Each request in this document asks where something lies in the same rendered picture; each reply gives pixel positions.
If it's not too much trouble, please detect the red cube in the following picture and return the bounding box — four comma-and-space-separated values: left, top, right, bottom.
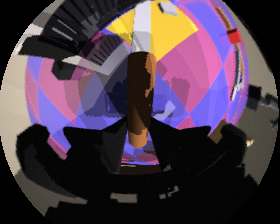
226, 28, 241, 44

